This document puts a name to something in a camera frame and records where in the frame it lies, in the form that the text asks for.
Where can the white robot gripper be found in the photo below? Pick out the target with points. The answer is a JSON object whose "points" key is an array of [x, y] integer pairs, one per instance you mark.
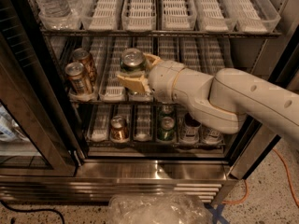
{"points": [[163, 77]]}

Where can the middle wire shelf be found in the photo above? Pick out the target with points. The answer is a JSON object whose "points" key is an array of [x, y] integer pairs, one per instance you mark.
{"points": [[100, 102]]}

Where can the clear water bottle top shelf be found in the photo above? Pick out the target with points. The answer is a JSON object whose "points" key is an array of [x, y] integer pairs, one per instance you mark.
{"points": [[54, 8]]}

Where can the green soda can shelf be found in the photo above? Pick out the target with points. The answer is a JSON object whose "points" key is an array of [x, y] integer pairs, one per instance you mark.
{"points": [[133, 62]]}

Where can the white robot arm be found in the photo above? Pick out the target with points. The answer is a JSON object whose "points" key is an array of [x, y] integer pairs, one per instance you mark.
{"points": [[221, 102]]}

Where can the copper can bottom shelf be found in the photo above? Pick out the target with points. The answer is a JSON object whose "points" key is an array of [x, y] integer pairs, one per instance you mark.
{"points": [[119, 129]]}

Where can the rear gold can middle shelf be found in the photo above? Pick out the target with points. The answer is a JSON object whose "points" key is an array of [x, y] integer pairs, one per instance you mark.
{"points": [[83, 56]]}

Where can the stainless steel fridge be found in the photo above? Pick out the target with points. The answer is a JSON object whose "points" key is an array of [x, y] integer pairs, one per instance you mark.
{"points": [[208, 173]]}

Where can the rear green can bottom shelf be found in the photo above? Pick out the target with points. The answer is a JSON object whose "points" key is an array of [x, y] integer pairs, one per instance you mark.
{"points": [[167, 111]]}

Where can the right dark bottle white cap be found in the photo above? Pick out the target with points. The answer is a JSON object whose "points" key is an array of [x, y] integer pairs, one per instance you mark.
{"points": [[211, 136]]}

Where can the clear plastic wrap bundle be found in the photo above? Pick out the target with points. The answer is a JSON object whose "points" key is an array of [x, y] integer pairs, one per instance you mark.
{"points": [[170, 208]]}

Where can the top wire shelf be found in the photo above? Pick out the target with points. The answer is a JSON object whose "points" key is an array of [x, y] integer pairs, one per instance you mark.
{"points": [[156, 33]]}

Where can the gold can shelf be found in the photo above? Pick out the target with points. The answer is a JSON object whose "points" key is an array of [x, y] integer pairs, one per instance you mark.
{"points": [[77, 74], [83, 56]]}

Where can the bottom wire shelf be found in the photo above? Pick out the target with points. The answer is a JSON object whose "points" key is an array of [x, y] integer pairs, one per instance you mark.
{"points": [[108, 143]]}

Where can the left dark bottle white cap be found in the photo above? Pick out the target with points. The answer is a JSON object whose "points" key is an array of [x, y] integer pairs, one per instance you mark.
{"points": [[189, 132]]}

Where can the front green can bottom shelf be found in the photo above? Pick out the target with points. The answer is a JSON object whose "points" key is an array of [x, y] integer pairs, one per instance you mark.
{"points": [[166, 129]]}

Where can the dark bottle white cap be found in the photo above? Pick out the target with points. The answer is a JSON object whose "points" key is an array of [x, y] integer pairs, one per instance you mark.
{"points": [[189, 132], [211, 136]]}

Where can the glass fridge door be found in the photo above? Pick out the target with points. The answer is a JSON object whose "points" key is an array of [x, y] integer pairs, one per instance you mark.
{"points": [[32, 94]]}

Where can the blue tape cross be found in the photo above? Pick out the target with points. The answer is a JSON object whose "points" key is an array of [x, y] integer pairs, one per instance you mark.
{"points": [[216, 212]]}

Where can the front gold can middle shelf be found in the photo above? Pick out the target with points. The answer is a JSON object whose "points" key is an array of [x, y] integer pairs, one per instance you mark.
{"points": [[77, 74]]}

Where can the wire shelf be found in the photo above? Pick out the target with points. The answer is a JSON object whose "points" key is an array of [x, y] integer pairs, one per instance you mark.
{"points": [[100, 102], [108, 143], [156, 33]]}

